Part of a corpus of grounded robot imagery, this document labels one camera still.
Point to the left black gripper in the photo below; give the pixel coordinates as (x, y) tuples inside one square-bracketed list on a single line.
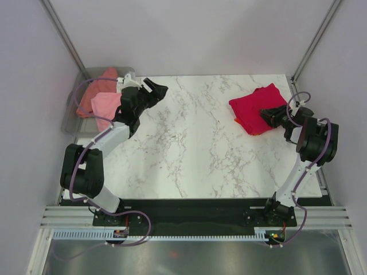
[(158, 93)]

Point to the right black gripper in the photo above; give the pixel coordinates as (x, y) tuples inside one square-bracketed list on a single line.
[(271, 115)]

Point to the magenta t shirt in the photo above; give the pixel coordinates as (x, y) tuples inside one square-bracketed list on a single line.
[(248, 108)]

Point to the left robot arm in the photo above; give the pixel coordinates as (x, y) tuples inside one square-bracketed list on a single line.
[(82, 174)]

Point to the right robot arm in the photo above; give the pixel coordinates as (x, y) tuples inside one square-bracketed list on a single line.
[(316, 144)]

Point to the orange folded t shirt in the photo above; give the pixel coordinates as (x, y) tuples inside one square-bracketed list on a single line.
[(248, 127)]

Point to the white t shirt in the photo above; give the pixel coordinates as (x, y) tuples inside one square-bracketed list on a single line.
[(119, 84)]

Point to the light pink t shirt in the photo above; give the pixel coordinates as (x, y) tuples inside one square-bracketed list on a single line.
[(104, 105)]

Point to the dusty rose t shirt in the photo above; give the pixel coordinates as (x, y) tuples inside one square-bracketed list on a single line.
[(97, 86)]

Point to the clear plastic bin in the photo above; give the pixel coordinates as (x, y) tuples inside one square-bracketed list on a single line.
[(72, 124)]

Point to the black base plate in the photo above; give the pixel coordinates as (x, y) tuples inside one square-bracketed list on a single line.
[(208, 216)]

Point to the right aluminium frame post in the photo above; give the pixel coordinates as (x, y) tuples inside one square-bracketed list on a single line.
[(317, 37)]

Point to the aluminium frame post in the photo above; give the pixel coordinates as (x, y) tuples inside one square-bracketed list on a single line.
[(317, 37), (62, 33)]

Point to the left aluminium frame post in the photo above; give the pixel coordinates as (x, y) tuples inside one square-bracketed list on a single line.
[(62, 33)]

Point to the white slotted cable duct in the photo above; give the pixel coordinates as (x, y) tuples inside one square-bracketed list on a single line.
[(114, 235)]

